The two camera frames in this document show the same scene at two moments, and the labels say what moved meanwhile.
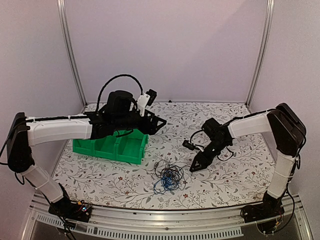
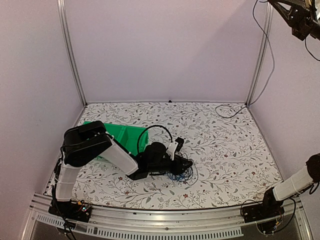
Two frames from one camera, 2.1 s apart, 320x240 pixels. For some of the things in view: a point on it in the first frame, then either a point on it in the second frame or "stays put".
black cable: [172, 176] → [185, 175]
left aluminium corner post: [62, 6] stays put
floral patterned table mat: [163, 179] stays put
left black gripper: [151, 130] → [178, 163]
